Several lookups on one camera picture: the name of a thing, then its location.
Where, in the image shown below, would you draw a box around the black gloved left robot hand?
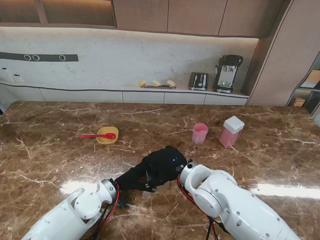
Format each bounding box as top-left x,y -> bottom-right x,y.
114,162 -> 159,193

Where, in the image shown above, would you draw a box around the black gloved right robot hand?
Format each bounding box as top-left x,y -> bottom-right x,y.
141,145 -> 188,190

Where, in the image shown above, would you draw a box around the pink measuring cup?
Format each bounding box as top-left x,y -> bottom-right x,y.
191,122 -> 209,145

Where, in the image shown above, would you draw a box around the red plastic spoon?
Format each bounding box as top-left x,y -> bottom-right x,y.
79,133 -> 117,140

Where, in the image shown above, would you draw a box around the pink container with white lid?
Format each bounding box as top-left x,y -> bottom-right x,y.
218,127 -> 243,149

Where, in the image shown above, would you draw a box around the white square container lid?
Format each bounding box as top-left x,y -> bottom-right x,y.
223,115 -> 245,135

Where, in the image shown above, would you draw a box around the yellow plastic bowl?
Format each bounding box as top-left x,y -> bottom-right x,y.
96,126 -> 119,145

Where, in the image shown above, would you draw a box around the white counter with drawers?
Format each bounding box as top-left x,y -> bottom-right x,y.
0,81 -> 250,106

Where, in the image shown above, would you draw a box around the dark cutting board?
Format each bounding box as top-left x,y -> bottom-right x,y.
144,84 -> 177,90

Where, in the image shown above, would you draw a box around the black and silver toaster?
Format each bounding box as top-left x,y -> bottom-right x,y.
187,71 -> 210,91

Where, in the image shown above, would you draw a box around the black espresso machine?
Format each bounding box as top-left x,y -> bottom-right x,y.
211,54 -> 244,95

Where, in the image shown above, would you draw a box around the small wooden box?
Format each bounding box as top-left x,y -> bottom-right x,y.
291,97 -> 306,108

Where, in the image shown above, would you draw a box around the tall brown cabinet panel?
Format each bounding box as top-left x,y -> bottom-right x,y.
246,0 -> 320,107

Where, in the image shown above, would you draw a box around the dark open shelf unit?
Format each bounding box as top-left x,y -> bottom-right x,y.
287,51 -> 320,116

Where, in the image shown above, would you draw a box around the tan book on shelf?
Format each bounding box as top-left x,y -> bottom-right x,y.
303,69 -> 320,89

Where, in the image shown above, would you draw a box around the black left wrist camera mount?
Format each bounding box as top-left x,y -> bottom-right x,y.
117,196 -> 130,210

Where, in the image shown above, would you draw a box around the red and black right arm cables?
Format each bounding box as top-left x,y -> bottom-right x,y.
176,174 -> 228,240

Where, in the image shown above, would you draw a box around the red and black arm cables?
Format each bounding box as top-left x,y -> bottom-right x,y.
84,183 -> 121,240
176,174 -> 228,240

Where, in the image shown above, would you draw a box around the red and black left arm cables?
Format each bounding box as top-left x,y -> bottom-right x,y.
84,183 -> 121,240

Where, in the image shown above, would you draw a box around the black wall power strip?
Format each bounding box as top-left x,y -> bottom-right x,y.
0,51 -> 79,63

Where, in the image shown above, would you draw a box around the brown wall cabinets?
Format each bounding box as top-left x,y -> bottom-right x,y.
0,0 -> 286,39

